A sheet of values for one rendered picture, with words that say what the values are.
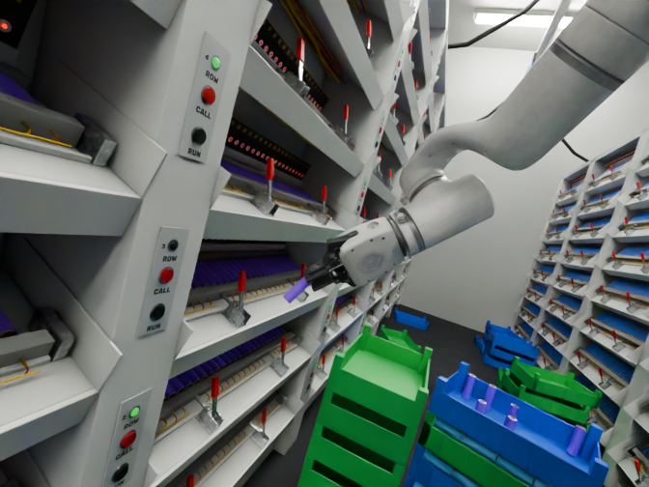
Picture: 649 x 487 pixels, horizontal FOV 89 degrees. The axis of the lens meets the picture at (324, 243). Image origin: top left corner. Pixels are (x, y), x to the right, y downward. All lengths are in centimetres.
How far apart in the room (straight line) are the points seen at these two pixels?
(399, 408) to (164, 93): 66
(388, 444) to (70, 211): 68
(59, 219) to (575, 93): 52
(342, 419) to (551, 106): 66
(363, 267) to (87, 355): 39
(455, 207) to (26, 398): 56
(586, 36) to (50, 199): 52
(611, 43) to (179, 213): 48
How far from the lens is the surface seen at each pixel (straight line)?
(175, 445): 66
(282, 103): 54
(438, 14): 185
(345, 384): 76
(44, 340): 42
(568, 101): 49
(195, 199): 40
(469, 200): 58
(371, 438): 79
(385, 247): 56
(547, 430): 102
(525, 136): 50
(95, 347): 41
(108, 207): 35
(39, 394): 41
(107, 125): 41
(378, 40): 112
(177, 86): 37
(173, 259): 40
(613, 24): 48
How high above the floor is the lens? 76
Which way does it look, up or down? 5 degrees down
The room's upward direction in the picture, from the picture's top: 15 degrees clockwise
